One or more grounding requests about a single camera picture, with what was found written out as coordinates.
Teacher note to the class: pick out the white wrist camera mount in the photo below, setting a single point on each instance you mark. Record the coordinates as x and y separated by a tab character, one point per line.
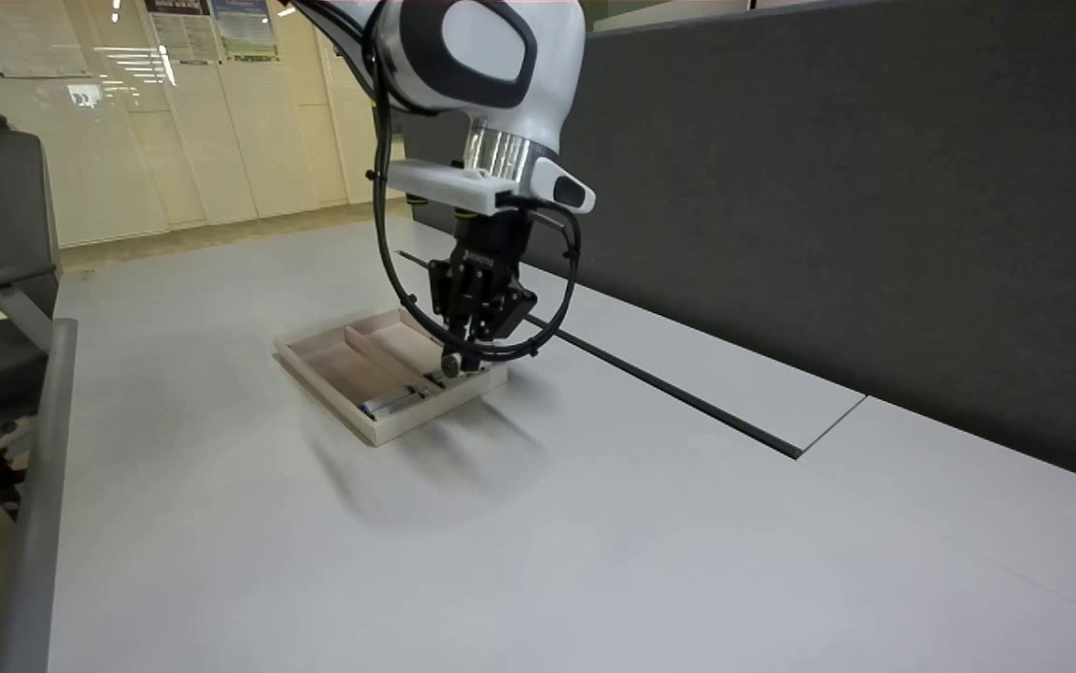
495	174

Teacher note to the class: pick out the white bottle dark band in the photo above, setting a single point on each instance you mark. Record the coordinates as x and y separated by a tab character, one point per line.
391	402

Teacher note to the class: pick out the light wooden tray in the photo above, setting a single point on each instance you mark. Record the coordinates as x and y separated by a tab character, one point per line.
378	353

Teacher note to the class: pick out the dark grey partition panel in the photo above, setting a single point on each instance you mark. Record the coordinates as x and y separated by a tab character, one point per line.
880	194

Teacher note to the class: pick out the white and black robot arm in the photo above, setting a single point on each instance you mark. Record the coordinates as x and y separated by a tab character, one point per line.
510	68

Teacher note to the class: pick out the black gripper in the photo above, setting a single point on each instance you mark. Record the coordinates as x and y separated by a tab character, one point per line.
477	290

